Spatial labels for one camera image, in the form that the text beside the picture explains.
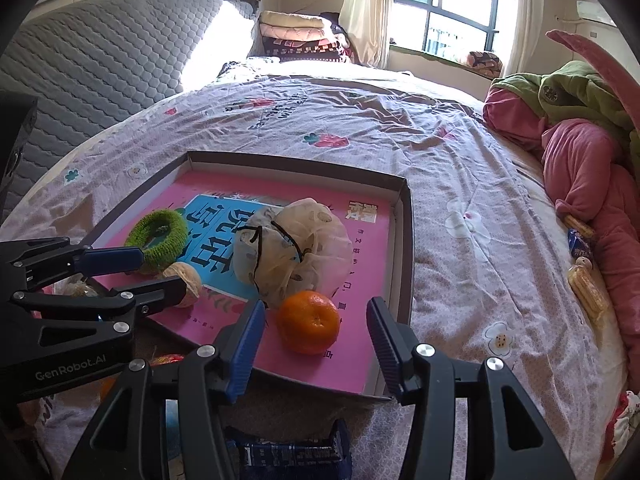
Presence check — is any stack of folded blankets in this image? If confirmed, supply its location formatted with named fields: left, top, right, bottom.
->
left=257, top=10, right=358, bottom=65

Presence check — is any blue cookie packet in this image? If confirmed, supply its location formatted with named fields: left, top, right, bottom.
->
left=224, top=417, right=353, bottom=480

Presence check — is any green fuzzy ring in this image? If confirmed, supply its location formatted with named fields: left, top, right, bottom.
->
left=124, top=209, right=190, bottom=276

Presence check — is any dark patterned cloth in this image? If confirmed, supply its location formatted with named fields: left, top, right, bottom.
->
left=217, top=56, right=281, bottom=78

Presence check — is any mandarin orange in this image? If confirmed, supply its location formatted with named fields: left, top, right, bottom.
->
left=276, top=290, right=342, bottom=356

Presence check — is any grey quilted headboard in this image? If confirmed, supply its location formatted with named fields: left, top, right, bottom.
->
left=0, top=0, right=261, bottom=221

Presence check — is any patterned window sill cushion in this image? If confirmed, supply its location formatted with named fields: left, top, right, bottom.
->
left=462, top=50, right=503, bottom=78

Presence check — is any white air conditioner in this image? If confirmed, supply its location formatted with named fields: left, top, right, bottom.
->
left=575, top=0, right=618, bottom=28

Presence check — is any cream curtain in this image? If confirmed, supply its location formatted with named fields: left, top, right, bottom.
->
left=340, top=0, right=396, bottom=68

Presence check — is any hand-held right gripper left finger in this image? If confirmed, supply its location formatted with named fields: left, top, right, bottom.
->
left=62, top=299, right=267, bottom=480

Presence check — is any green blanket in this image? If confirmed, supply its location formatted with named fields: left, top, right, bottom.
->
left=490, top=60, right=640, bottom=161

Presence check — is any cream drawstring pouch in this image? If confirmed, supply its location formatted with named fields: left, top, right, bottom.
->
left=234, top=198, right=353, bottom=311

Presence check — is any walnut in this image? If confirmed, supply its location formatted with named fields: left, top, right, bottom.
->
left=161, top=261, right=203, bottom=308

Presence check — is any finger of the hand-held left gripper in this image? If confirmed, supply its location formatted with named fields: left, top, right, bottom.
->
left=0, top=236, right=146, bottom=291
left=9, top=276, right=188, bottom=333

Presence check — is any yellow wrapped snack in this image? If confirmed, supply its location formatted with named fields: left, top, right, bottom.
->
left=567, top=256, right=612, bottom=333
left=564, top=212, right=597, bottom=241

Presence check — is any red white floral cloth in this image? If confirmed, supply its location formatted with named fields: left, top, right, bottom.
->
left=602, top=390, right=640, bottom=463

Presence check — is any pink quilt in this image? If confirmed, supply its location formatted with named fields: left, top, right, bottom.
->
left=482, top=30, right=640, bottom=391

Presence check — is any small blue wrapped snack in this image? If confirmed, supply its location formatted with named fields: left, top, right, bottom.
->
left=567, top=229, right=593, bottom=261

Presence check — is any pink book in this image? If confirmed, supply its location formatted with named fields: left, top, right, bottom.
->
left=102, top=169, right=396, bottom=393

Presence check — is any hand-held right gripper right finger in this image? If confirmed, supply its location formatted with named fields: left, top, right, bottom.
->
left=366, top=296, right=576, bottom=480

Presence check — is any blue white snack bag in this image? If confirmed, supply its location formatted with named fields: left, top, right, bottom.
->
left=52, top=272, right=101, bottom=306
left=100, top=354, right=188, bottom=461

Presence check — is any dark framed window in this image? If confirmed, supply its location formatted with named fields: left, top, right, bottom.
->
left=390, top=0, right=518, bottom=68

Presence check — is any shallow brown cardboard box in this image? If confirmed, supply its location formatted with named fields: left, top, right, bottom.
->
left=85, top=150, right=415, bottom=401

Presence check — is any sheer white curtain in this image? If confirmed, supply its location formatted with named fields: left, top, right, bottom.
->
left=500, top=0, right=546, bottom=78

